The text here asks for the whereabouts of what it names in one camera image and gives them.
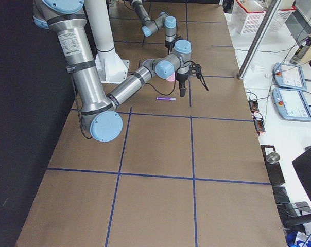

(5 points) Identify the red white plastic basket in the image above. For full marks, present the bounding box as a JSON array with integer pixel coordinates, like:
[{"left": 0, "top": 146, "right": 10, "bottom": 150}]
[{"left": 230, "top": 1, "right": 266, "bottom": 34}]

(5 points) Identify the aluminium frame post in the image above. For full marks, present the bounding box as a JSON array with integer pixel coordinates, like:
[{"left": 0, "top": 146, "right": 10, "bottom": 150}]
[{"left": 237, "top": 0, "right": 282, "bottom": 80}]

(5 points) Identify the far blue teach pendant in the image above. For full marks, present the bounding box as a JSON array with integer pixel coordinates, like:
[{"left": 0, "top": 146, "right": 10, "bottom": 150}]
[{"left": 273, "top": 63, "right": 307, "bottom": 91}]

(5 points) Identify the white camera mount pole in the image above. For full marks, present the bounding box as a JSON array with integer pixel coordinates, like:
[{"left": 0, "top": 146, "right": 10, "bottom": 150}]
[{"left": 84, "top": 0, "right": 129, "bottom": 84}]

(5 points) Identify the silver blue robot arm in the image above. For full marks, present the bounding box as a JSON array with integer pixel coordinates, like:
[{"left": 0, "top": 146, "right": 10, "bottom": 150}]
[
  {"left": 129, "top": 0, "right": 178, "bottom": 53},
  {"left": 33, "top": 1, "right": 192, "bottom": 142}
]

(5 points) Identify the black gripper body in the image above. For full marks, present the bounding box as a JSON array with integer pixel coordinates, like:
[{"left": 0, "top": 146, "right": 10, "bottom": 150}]
[
  {"left": 176, "top": 73, "right": 189, "bottom": 89},
  {"left": 165, "top": 41, "right": 175, "bottom": 49}
]

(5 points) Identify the right black power strip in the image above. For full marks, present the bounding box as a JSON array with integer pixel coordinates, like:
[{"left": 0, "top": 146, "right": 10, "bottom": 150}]
[{"left": 253, "top": 117, "right": 266, "bottom": 134}]

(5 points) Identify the near blue teach pendant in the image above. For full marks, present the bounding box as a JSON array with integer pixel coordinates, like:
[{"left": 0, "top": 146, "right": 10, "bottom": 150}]
[{"left": 272, "top": 87, "right": 311, "bottom": 122}]

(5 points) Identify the purple highlighter pen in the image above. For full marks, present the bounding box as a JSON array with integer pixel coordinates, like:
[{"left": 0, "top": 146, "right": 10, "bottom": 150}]
[{"left": 156, "top": 97, "right": 176, "bottom": 101}]

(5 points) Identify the blue teach pendant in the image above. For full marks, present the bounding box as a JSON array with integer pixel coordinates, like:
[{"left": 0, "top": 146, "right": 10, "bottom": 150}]
[
  {"left": 272, "top": 87, "right": 311, "bottom": 122},
  {"left": 273, "top": 63, "right": 307, "bottom": 91}
]

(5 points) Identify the metal cup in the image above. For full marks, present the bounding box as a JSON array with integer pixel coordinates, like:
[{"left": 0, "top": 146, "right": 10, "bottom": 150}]
[{"left": 266, "top": 152, "right": 280, "bottom": 165}]

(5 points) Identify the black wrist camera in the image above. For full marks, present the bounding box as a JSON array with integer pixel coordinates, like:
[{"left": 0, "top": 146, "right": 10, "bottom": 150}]
[{"left": 191, "top": 62, "right": 202, "bottom": 79}]

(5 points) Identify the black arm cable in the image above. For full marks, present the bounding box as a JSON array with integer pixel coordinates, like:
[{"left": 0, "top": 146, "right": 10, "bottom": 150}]
[{"left": 145, "top": 61, "right": 210, "bottom": 95}]

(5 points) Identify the pink mesh pen holder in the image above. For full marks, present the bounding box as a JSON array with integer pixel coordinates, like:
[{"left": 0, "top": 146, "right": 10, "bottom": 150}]
[{"left": 166, "top": 73, "right": 176, "bottom": 82}]

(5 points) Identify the black power strip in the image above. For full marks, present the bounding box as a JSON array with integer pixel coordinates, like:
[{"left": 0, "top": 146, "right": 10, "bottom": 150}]
[
  {"left": 253, "top": 117, "right": 266, "bottom": 134},
  {"left": 248, "top": 99, "right": 259, "bottom": 113}
]

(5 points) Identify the left black power strip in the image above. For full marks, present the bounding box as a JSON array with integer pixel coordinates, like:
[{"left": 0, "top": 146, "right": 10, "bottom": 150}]
[{"left": 248, "top": 99, "right": 259, "bottom": 113}]

